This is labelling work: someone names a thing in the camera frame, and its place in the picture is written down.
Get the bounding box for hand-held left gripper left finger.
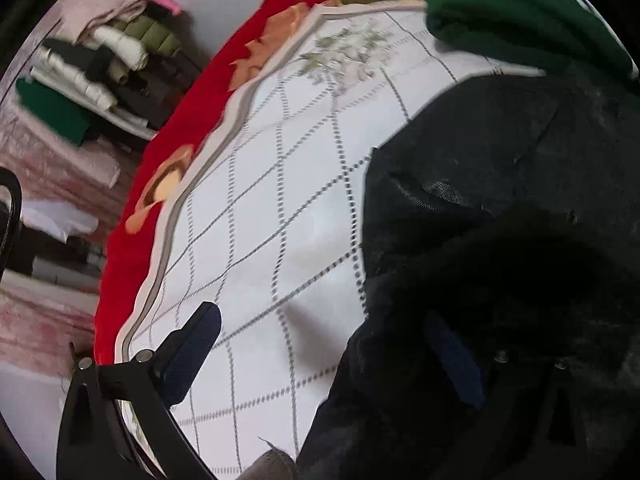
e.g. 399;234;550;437
56;302;222;480

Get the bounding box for white checked bed cover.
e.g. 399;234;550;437
114;1;547;480

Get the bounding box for white cloth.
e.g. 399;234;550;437
22;200;101;242

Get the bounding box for pile of folded clothes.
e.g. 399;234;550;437
15;0;211;147

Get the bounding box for dark green garment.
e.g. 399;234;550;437
425;0;640;81

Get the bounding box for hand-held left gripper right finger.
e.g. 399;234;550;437
423;310;603;480

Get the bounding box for red floral blanket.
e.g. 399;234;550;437
93;0;435;366

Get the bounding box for large black garment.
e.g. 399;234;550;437
296;73;640;480

